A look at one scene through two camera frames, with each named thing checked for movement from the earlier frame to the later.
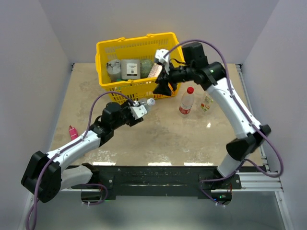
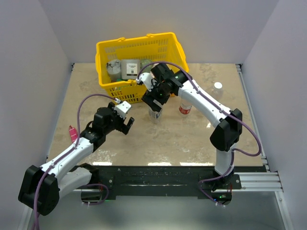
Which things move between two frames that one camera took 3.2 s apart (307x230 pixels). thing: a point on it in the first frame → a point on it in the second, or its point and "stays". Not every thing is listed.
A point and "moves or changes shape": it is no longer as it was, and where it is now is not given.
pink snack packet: (73, 133) stays
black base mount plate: (161, 180) stays
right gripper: (162, 87) → (148, 97)
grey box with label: (130, 69) stays
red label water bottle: (187, 101) stays
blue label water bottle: (150, 102) moves or changes shape
